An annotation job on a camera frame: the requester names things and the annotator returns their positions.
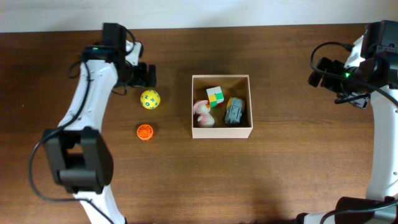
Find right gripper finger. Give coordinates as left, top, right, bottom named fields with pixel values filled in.
left=334, top=93, right=370, bottom=109
left=308, top=57, right=327, bottom=87

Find yellow ball with blue letters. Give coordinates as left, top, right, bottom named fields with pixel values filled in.
left=140, top=90, right=161, bottom=110

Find orange ribbed plastic ball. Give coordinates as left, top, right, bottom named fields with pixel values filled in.
left=136, top=124, right=154, bottom=141

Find pink and white duck toy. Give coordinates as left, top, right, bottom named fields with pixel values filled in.
left=193, top=100, right=215, bottom=128

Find multicoloured puzzle cube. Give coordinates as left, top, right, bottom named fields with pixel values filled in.
left=206, top=86, right=224, bottom=108

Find grey and yellow toy truck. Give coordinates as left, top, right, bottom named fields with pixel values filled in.
left=224, top=97, right=245, bottom=124

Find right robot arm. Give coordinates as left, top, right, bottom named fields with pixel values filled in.
left=294, top=20, right=397, bottom=224

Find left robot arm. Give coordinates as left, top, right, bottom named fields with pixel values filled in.
left=39, top=23, right=157, bottom=223

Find white cardboard box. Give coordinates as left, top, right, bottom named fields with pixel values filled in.
left=191, top=75, right=254, bottom=139

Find right black cable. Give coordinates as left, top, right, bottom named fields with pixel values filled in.
left=310, top=41, right=398, bottom=108

